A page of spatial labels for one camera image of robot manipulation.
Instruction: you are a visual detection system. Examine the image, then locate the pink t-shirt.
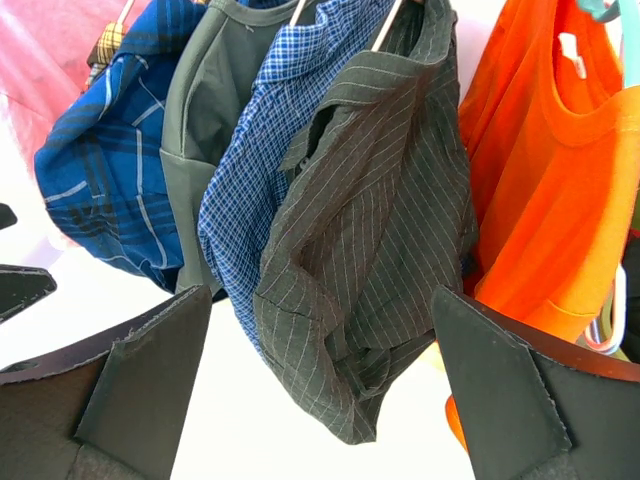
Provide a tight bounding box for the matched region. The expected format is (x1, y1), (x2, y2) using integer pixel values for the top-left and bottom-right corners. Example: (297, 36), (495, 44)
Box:
(1, 1), (125, 166)

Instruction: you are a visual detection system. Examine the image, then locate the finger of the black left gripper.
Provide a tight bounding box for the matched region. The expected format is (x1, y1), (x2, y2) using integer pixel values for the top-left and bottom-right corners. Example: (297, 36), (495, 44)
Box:
(0, 203), (17, 230)
(0, 264), (57, 323)

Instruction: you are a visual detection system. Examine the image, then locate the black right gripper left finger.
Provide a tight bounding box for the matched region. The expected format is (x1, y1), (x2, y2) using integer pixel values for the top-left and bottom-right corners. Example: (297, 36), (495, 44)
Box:
(1, 286), (212, 479)

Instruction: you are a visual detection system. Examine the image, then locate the pink hanger of check shirt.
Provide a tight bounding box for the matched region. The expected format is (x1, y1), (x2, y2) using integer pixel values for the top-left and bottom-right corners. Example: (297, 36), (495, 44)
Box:
(289, 0), (308, 27)

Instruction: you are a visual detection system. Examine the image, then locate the orange t-shirt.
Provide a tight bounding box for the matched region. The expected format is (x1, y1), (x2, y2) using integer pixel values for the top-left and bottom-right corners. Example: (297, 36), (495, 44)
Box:
(444, 0), (640, 451)

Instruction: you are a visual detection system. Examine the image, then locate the grey t-shirt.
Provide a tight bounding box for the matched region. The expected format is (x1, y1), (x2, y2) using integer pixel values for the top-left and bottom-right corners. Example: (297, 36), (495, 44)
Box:
(160, 1), (296, 292)

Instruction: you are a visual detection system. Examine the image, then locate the dark pinstriped shirt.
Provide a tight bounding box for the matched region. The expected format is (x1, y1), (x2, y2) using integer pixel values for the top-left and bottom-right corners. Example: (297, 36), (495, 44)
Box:
(253, 1), (477, 445)

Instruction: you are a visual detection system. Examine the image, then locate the pink hanger of brown shirt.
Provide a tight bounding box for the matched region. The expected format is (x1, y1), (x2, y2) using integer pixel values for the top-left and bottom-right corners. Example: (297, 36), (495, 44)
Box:
(116, 0), (135, 25)

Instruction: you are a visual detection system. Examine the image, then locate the pink wire hanger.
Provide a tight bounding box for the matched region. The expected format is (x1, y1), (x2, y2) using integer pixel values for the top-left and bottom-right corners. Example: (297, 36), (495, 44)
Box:
(371, 0), (403, 52)

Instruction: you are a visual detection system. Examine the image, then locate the brown yellow plaid shirt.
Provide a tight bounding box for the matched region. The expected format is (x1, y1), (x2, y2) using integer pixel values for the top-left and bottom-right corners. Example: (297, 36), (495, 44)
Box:
(83, 22), (126, 92)

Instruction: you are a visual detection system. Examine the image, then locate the blue small-check shirt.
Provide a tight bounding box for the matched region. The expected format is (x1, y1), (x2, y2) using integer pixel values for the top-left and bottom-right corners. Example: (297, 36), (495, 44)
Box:
(197, 1), (392, 348)

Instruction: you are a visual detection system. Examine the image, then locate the blue plaid shirt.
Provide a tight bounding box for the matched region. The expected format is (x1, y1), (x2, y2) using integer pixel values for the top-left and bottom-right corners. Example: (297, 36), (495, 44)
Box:
(34, 1), (205, 292)

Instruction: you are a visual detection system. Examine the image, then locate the teal hanger of orange shirt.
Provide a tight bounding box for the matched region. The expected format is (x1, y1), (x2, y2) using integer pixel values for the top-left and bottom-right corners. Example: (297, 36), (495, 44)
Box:
(577, 0), (639, 89)

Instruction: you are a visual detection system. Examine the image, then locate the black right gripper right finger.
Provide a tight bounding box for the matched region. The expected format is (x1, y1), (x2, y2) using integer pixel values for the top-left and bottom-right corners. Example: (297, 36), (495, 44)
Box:
(432, 286), (639, 480)

